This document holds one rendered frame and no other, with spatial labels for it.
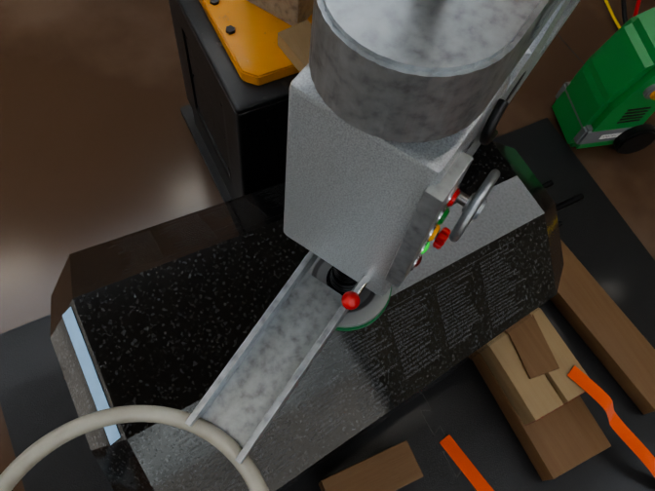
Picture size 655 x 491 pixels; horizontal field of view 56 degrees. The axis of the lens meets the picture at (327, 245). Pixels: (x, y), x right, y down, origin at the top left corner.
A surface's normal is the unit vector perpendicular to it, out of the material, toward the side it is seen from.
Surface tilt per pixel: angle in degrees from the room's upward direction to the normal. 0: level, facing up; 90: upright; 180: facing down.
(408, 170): 90
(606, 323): 0
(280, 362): 9
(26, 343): 0
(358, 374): 45
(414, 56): 0
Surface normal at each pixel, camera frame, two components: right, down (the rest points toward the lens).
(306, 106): -0.56, 0.73
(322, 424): 0.41, 0.26
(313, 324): 0.00, -0.31
